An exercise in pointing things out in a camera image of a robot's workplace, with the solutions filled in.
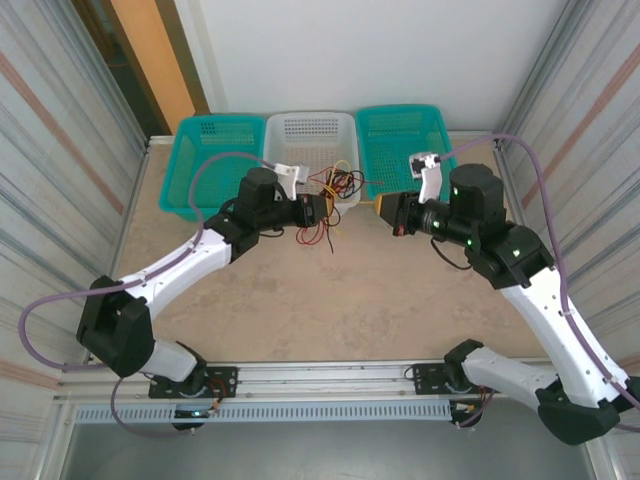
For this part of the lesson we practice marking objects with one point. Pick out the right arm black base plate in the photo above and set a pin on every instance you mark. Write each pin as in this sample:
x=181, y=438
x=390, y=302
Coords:
x=427, y=377

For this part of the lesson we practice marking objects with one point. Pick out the black controller board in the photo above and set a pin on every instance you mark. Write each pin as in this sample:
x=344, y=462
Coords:
x=462, y=412
x=195, y=414

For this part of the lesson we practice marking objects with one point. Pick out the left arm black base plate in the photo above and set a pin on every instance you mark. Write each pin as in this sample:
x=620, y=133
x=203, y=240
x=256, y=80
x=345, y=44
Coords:
x=222, y=382

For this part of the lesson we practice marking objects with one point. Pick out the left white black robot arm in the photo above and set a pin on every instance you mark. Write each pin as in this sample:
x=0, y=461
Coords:
x=175, y=265

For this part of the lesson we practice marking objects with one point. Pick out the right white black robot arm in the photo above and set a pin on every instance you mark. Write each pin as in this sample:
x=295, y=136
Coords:
x=550, y=320

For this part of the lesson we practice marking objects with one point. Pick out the aluminium rail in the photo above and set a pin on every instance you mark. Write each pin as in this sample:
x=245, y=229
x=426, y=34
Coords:
x=325, y=377

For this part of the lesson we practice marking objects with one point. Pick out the white plastic basket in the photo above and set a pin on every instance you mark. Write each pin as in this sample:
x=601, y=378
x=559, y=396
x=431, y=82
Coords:
x=310, y=135

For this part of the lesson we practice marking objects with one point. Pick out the teal plastic basket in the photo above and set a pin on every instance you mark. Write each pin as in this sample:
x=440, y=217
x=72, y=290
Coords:
x=395, y=135
x=230, y=135

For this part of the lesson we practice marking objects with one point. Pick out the orange wooden door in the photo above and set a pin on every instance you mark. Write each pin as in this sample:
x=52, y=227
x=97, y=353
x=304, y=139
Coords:
x=150, y=50

